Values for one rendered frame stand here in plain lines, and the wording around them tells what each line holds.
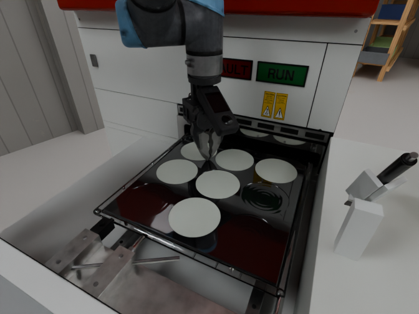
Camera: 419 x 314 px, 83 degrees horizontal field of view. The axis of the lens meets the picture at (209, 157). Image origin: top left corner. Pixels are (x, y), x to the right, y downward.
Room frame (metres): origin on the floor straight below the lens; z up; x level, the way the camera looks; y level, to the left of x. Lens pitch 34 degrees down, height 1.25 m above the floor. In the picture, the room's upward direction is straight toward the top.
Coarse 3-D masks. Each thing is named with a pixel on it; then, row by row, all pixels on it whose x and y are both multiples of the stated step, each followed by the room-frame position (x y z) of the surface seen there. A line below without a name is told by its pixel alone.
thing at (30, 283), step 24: (0, 240) 0.22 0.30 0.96; (0, 264) 0.18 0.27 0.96; (24, 264) 0.18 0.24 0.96; (0, 288) 0.15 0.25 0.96; (24, 288) 0.15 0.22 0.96; (48, 288) 0.15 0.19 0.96; (72, 288) 0.15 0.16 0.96; (0, 312) 0.13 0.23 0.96; (24, 312) 0.13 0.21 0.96; (48, 312) 0.13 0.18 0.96; (72, 312) 0.12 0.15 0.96; (96, 312) 0.12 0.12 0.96
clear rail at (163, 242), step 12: (108, 216) 0.31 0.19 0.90; (132, 228) 0.29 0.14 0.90; (156, 240) 0.26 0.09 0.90; (168, 240) 0.26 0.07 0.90; (180, 252) 0.24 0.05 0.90; (192, 252) 0.24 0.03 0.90; (204, 264) 0.22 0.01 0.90; (216, 264) 0.22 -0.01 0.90; (240, 276) 0.20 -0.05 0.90; (252, 276) 0.20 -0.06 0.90; (264, 288) 0.18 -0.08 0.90; (276, 288) 0.18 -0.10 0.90
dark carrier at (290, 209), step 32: (160, 160) 0.51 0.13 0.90; (192, 160) 0.51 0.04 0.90; (256, 160) 0.51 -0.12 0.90; (288, 160) 0.51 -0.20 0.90; (128, 192) 0.39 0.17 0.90; (160, 192) 0.39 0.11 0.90; (192, 192) 0.39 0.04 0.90; (256, 192) 0.39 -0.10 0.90; (288, 192) 0.39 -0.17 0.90; (160, 224) 0.30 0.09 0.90; (224, 224) 0.30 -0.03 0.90; (256, 224) 0.30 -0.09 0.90; (288, 224) 0.30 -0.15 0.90; (224, 256) 0.23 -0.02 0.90; (256, 256) 0.23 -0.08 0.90
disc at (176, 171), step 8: (176, 160) 0.51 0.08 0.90; (184, 160) 0.51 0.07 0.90; (160, 168) 0.47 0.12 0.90; (168, 168) 0.47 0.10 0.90; (176, 168) 0.47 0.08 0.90; (184, 168) 0.47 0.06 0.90; (192, 168) 0.47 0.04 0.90; (160, 176) 0.44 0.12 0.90; (168, 176) 0.44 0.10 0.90; (176, 176) 0.44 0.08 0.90; (184, 176) 0.44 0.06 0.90; (192, 176) 0.44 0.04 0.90
